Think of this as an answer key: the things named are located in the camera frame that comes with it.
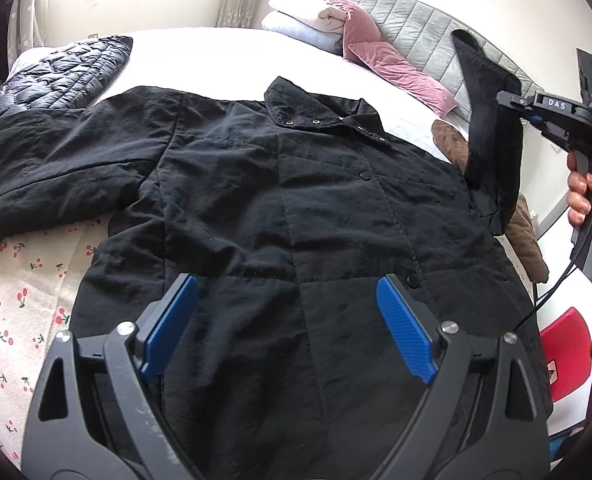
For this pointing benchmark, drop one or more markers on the sheer patterned curtain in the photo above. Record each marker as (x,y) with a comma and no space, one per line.
(30,5)

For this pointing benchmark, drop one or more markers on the grey padded headboard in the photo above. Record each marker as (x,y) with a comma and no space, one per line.
(416,25)

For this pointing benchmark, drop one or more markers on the light blue folded blanket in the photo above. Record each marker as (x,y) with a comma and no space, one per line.
(296,32)

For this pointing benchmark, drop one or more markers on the person's right hand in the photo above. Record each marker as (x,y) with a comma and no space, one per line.
(578,200)

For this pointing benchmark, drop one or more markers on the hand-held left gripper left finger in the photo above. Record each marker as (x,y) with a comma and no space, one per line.
(170,325)

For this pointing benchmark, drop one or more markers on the pink velvet pillow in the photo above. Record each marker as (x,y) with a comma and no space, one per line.
(391,60)

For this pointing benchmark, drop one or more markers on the red plastic stool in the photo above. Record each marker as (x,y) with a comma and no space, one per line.
(568,355)

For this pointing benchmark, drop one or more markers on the white folded blanket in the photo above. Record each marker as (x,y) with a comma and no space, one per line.
(296,10)

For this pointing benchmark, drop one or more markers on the white bed sheet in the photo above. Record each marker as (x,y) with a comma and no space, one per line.
(200,55)

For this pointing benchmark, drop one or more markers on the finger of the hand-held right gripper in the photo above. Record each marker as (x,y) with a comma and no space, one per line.
(513,98)
(551,135)

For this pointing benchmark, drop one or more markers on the cherry print bed sheet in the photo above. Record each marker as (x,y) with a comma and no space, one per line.
(20,310)

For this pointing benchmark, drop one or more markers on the black coat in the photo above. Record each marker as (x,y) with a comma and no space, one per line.
(276,210)

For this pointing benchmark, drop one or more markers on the cream rolled cloth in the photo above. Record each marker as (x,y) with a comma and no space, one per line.
(333,20)

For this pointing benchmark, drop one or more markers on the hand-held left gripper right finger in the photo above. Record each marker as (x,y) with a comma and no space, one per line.
(406,330)

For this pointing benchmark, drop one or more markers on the dark quilted jacket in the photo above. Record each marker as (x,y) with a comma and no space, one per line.
(65,75)

